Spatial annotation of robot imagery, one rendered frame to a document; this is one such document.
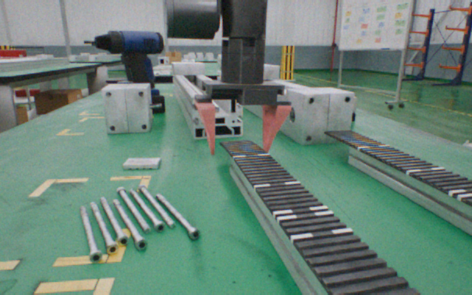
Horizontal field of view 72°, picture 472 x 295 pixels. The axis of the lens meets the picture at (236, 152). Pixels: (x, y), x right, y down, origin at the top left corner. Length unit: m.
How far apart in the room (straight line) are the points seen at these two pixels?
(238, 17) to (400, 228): 0.29
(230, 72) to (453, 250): 0.30
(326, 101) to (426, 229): 0.32
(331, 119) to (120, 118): 0.43
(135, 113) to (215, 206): 0.40
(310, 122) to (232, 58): 0.25
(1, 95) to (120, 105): 2.28
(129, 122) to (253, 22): 0.40
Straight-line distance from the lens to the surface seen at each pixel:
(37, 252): 0.35
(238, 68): 0.42
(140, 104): 0.72
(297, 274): 0.26
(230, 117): 0.66
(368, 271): 0.24
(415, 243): 0.35
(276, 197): 0.32
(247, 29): 0.42
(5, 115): 2.99
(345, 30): 7.08
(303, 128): 0.61
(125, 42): 0.92
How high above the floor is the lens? 0.95
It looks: 17 degrees down
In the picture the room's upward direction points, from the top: straight up
